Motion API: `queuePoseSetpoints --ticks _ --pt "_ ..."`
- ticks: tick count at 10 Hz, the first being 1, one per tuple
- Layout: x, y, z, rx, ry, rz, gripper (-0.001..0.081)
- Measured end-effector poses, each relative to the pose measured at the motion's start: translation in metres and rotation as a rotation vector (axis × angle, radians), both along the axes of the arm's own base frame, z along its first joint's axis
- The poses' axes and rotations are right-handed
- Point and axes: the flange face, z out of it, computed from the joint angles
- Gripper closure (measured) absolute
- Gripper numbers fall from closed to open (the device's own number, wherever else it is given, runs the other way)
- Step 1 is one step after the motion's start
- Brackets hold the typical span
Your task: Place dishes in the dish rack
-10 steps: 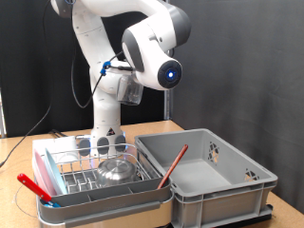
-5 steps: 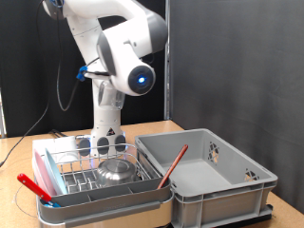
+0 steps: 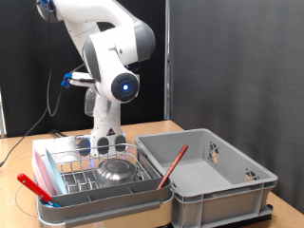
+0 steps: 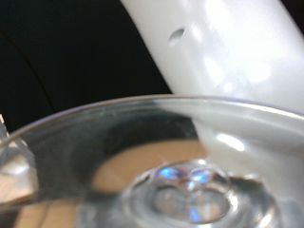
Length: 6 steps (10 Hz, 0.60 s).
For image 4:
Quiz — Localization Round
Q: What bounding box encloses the clear wine glass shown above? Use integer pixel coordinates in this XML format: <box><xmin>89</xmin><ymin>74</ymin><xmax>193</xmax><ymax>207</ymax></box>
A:
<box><xmin>0</xmin><ymin>94</ymin><xmax>304</xmax><ymax>228</ymax></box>

